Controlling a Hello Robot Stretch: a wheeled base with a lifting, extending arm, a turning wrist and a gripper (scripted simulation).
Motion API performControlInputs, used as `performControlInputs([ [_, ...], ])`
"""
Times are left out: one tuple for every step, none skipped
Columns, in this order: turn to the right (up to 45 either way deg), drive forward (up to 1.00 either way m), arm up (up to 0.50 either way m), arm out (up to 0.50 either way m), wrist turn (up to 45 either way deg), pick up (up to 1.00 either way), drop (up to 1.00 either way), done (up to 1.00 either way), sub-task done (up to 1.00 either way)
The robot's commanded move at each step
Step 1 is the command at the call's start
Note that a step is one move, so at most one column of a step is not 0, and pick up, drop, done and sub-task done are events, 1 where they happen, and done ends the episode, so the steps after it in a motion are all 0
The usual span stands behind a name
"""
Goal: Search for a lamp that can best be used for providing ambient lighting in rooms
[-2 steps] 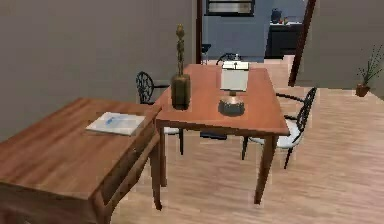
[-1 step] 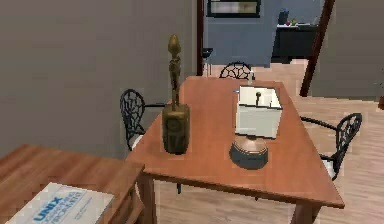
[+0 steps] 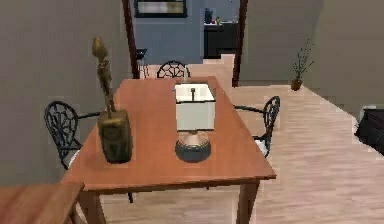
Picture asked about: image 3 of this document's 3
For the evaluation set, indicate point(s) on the white shade table lamp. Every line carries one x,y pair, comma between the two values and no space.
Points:
194,115

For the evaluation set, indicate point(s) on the brown wooden dining table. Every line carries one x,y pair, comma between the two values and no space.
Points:
156,133

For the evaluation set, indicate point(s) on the black metal dining chair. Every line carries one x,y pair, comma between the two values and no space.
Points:
268,123
172,70
63,130

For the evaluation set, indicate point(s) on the black kitchen cabinet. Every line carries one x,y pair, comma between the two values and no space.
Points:
220,40

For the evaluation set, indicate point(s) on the bronze statue on block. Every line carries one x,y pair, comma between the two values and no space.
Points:
115,135

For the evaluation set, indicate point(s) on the dark kettle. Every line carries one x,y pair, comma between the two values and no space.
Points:
208,16

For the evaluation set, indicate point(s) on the potted green house plant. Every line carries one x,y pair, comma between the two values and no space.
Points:
301,65

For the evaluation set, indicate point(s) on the black low furniture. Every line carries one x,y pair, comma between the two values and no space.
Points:
371,128

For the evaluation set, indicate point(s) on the brown wooden side table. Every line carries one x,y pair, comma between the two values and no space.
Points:
36,203

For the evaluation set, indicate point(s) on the black framed wall picture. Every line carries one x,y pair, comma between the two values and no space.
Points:
160,8

